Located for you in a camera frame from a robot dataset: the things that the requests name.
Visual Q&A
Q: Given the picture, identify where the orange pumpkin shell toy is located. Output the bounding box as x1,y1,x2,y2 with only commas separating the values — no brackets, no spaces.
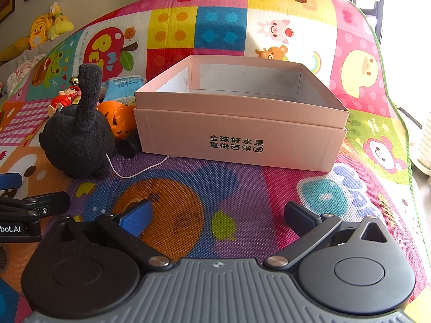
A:
98,101,137,141

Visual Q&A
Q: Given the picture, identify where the pink cardboard box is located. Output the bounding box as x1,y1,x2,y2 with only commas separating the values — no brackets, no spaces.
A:
134,55,349,172

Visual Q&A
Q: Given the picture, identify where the white pull string with ring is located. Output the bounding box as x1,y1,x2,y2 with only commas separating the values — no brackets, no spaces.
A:
104,152,178,180

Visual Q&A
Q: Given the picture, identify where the yellow green plush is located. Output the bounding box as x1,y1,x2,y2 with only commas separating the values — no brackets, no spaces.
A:
47,2,74,40

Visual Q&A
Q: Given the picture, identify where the blue tissue pack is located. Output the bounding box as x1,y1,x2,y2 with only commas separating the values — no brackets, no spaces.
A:
102,76,145,106

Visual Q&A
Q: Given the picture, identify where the yellow duck plush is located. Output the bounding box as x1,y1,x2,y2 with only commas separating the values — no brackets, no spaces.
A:
28,14,53,49

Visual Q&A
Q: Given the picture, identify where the red hooded doll figure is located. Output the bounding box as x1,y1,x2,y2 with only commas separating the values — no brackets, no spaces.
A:
47,86,81,117

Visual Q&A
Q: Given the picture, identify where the colourful cartoon play mat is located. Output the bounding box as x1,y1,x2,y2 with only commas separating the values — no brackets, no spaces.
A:
1,0,430,322

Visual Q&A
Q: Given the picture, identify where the black cylinder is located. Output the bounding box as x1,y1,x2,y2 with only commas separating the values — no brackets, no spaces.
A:
117,131,142,158

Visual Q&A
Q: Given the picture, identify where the white pink crumpled cloth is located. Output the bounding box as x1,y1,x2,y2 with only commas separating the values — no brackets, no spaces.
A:
6,54,44,94

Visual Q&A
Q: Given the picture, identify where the black plush toy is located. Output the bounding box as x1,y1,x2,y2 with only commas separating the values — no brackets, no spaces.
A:
39,64,115,178

